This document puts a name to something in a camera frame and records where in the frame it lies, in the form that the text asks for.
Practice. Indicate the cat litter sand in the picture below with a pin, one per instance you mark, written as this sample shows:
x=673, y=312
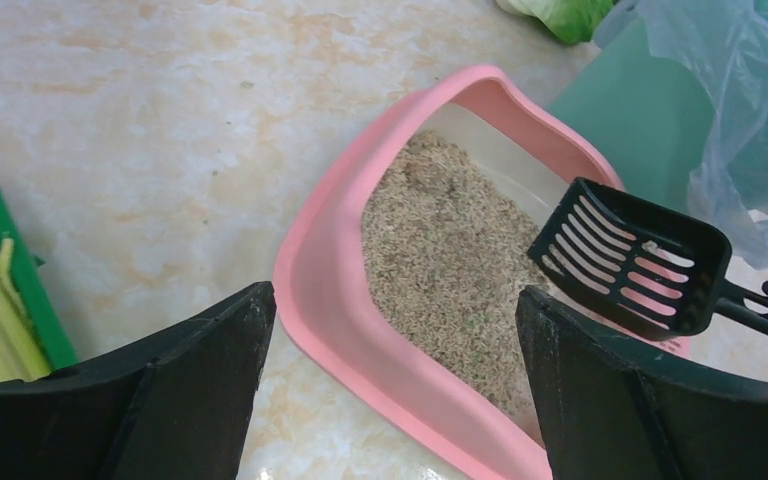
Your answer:
x=445, y=258

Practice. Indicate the black litter scoop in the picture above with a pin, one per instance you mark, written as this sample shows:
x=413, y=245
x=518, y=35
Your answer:
x=654, y=271

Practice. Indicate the green cabbage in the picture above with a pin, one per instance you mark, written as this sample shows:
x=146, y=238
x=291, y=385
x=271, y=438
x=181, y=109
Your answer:
x=569, y=21

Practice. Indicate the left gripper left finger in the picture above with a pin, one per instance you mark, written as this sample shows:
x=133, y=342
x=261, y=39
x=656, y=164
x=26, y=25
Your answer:
x=173, y=405

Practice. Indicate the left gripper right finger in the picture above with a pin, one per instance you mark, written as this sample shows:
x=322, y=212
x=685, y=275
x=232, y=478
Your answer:
x=610, y=406

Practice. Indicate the green trash bin with bag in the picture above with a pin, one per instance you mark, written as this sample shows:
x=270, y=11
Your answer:
x=677, y=101

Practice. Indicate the pink litter box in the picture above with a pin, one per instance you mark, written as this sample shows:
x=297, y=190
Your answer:
x=320, y=284

